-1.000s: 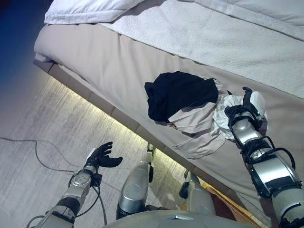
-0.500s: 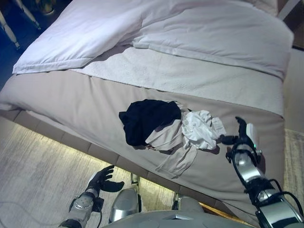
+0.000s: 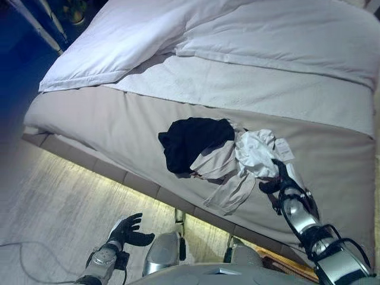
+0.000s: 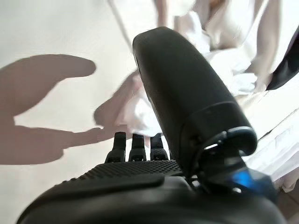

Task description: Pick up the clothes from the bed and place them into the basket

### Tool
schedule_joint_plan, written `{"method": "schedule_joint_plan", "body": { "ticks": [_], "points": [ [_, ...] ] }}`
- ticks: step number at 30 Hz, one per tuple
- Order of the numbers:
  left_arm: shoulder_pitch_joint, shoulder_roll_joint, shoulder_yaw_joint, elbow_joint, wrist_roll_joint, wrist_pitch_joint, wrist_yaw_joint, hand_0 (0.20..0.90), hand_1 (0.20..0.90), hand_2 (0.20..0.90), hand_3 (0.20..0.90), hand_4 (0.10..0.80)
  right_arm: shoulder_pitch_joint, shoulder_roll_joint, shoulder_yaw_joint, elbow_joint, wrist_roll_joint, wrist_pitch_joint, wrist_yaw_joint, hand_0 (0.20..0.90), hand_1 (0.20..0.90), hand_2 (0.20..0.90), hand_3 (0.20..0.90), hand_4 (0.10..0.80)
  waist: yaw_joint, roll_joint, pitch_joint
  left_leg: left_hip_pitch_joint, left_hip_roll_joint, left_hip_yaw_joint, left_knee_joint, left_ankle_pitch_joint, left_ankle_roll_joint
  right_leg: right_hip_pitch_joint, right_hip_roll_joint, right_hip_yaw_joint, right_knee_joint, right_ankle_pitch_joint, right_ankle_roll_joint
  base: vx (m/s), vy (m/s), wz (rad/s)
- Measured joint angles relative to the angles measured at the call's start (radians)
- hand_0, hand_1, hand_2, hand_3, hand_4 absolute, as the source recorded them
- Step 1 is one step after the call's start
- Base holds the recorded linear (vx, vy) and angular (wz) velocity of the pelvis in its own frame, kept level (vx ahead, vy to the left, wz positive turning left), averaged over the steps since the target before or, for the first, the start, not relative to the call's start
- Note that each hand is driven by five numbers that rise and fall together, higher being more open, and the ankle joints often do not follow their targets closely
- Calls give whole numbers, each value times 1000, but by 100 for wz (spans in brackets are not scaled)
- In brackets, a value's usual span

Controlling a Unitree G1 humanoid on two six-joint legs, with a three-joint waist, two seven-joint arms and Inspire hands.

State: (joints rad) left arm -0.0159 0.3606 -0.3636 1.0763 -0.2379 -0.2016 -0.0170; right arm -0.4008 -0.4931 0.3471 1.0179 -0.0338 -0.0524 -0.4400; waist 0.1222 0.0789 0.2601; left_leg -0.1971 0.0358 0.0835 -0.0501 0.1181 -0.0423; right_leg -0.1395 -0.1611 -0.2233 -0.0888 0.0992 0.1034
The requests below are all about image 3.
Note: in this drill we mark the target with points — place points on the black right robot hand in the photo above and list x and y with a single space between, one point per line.
283 175

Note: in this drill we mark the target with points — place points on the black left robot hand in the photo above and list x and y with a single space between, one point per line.
127 233

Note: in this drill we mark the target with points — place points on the white garment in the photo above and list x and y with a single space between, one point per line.
255 151

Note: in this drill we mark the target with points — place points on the beige garment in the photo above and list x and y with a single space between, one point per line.
225 178

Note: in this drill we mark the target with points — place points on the black garment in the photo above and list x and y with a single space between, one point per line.
193 142

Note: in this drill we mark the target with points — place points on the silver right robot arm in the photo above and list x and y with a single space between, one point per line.
302 216

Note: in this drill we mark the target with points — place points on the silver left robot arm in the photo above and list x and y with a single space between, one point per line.
101 261

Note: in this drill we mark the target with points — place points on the wooden laundry basket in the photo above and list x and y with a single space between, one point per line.
282 261

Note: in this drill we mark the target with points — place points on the white textured bed sheet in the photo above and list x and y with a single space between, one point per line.
237 86

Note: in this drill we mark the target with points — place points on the bed with grey blanket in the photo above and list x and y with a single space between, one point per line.
104 124

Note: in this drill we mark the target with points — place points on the silver left robot leg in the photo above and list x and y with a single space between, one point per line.
161 252

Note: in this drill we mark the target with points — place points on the silver robot leg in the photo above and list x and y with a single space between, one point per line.
161 252
246 252

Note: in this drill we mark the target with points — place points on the grey striped area rug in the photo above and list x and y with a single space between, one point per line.
59 193

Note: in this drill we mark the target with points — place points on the silver right robot leg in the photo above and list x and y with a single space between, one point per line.
246 252

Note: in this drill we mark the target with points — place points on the grey robot torso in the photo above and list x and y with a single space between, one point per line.
207 274

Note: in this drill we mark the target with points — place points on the white duvet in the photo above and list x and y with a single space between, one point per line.
207 29

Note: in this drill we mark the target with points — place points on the beige upholstered bed frame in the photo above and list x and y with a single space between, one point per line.
133 181

